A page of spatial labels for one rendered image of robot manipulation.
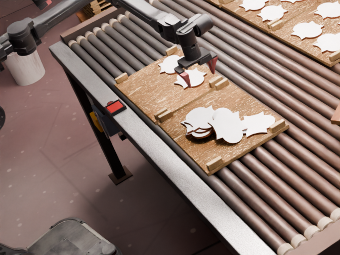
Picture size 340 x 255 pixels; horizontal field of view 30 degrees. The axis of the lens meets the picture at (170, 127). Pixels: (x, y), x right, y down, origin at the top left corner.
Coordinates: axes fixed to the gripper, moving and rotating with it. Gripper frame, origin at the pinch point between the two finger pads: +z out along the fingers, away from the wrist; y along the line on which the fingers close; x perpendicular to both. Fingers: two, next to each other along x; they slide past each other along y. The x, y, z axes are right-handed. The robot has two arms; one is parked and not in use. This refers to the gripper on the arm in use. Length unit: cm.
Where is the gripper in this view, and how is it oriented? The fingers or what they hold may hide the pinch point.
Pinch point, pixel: (201, 78)
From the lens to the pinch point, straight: 218.1
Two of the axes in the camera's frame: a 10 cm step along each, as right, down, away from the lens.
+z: 3.1, 7.7, 5.6
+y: 8.3, -5.1, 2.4
